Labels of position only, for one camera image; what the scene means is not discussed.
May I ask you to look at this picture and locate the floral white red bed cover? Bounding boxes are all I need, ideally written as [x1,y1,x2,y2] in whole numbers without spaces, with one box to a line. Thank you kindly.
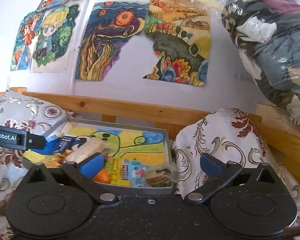
[0,91,300,239]

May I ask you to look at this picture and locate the dark blue snack packet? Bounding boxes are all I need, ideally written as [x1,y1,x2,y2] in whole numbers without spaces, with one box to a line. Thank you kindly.
[52,136,75,155]

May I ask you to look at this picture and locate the yellow snack bar packet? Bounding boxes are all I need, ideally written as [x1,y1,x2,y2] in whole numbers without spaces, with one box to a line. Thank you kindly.
[110,158,138,186]

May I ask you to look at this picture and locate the swirly starry night drawing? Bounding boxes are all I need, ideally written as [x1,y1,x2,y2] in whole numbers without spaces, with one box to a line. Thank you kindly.
[76,1,149,81]

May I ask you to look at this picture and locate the landscape field drawing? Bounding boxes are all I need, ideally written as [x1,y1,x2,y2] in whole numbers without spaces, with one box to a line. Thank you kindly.
[144,0,211,86]

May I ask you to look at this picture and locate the white rice cracker pack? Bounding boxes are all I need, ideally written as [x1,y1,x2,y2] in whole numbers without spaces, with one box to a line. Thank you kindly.
[65,138,106,163]

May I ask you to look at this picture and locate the anime girl drawing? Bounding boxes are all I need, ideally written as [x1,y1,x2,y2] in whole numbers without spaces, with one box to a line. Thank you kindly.
[10,3,80,73]

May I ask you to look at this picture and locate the blue cartoon snack packet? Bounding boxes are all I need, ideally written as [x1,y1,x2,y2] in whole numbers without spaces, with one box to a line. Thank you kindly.
[128,160,150,187]

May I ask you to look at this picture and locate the wooden bed frame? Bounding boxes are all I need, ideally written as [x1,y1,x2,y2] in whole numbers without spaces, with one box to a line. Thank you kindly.
[12,87,300,184]

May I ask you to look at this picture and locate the grey tray with cartoon lining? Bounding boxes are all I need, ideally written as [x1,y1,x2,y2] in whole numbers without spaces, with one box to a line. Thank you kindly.
[21,119,175,195]

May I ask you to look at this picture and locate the plastic bag of clothes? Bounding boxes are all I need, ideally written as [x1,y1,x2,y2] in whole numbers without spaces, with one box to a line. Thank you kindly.
[221,0,300,127]

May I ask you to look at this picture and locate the clear round biscuit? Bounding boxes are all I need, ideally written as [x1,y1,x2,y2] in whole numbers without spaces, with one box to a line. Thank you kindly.
[142,163,178,187]

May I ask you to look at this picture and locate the gold duck heart snack packet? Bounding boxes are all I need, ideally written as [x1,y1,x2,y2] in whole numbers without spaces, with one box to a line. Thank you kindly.
[44,150,72,168]

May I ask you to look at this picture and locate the orange tangerine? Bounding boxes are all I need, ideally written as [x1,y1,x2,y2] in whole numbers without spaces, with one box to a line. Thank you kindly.
[93,169,111,184]

